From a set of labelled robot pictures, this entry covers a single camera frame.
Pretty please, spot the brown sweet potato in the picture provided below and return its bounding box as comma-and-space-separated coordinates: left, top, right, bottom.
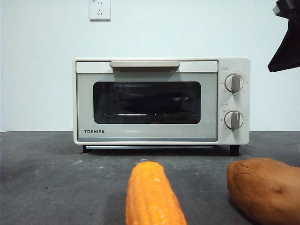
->
226, 157, 300, 225

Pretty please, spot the glass oven door with handle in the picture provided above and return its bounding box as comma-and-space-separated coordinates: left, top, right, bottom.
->
75, 60, 219, 143

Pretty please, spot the orange corn cob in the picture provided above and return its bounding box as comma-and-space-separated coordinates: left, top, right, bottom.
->
125, 161, 188, 225

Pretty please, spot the cream Toshiba toaster oven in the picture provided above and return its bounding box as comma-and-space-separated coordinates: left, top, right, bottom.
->
72, 57, 251, 156

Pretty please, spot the purple eggplant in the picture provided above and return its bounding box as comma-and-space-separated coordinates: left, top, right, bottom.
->
119, 93, 192, 111

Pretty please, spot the metal wire oven rack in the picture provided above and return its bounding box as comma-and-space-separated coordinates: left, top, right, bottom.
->
102, 113, 195, 117

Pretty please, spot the beige round oven knob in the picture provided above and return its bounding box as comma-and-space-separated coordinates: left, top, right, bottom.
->
224, 110, 244, 130
224, 73, 245, 93

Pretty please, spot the white wall socket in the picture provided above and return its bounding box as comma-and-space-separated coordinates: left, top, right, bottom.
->
89, 0, 111, 22

